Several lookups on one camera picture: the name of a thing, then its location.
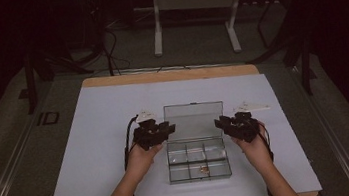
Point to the person's right hand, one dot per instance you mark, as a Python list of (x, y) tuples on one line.
[(255, 153)]

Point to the white metal desk frame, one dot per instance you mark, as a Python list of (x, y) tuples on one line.
[(192, 1)]

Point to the black tripod stand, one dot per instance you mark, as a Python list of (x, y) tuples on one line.
[(30, 82), (304, 62)]

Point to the clear plastic compartment box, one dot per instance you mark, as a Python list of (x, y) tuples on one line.
[(195, 132)]

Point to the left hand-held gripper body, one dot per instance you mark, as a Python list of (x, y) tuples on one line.
[(148, 133)]

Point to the pale table mat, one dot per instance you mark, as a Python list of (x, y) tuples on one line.
[(102, 154)]

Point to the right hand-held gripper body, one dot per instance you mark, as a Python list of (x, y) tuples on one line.
[(243, 126)]

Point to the person's left hand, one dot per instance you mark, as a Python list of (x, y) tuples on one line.
[(141, 162)]

